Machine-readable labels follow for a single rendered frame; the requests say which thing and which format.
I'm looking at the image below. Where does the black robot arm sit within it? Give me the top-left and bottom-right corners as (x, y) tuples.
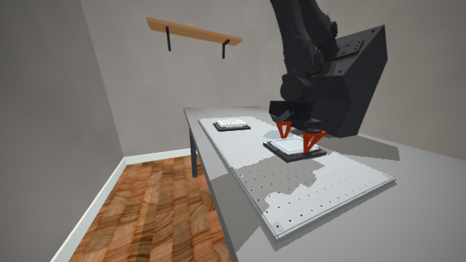
(269, 0), (364, 123)

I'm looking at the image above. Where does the white well plate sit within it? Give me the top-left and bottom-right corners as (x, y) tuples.
(270, 137), (319, 155)

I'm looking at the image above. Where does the white perforated base plate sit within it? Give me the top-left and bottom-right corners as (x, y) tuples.
(198, 116), (397, 245)

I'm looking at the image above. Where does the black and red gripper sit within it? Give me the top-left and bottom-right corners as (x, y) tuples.
(276, 101), (326, 153)

